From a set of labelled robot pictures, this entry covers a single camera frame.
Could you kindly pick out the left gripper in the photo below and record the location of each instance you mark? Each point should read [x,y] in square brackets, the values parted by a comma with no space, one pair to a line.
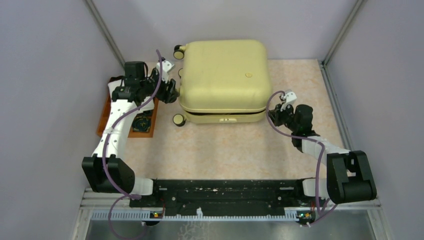
[168,95]

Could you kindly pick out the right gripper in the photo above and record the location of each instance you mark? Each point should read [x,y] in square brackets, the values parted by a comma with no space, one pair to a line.
[276,114]

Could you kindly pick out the yellow hard-shell suitcase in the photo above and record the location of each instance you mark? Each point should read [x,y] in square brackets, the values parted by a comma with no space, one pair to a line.
[222,81]

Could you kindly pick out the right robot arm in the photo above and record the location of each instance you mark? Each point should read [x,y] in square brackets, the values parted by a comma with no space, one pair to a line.
[349,177]

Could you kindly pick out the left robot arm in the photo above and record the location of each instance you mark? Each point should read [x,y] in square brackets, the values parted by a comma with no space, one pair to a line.
[105,169]

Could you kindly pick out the dark round patterned item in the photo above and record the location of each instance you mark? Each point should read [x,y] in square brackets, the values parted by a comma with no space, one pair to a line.
[141,124]

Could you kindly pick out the white folded cloth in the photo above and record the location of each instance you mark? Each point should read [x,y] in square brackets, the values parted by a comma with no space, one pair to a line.
[118,91]

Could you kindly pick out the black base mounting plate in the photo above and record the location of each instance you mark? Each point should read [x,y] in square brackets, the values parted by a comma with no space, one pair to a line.
[225,200]

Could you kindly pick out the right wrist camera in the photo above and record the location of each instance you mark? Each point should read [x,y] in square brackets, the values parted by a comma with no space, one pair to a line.
[287,98]

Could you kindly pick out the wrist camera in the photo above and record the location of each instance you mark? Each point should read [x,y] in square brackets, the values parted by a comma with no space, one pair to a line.
[287,98]
[165,66]

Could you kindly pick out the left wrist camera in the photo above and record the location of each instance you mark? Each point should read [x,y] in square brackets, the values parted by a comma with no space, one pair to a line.
[165,66]

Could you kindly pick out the left corner aluminium post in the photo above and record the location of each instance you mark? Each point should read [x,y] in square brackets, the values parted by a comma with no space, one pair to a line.
[105,32]

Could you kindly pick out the corner aluminium post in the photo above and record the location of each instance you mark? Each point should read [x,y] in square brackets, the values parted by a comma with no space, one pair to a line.
[357,7]
[105,32]

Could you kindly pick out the right corner aluminium post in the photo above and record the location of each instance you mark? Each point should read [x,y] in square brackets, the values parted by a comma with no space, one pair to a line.
[357,7]

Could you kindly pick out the aluminium rail frame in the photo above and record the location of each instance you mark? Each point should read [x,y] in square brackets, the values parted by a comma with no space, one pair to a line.
[291,165]

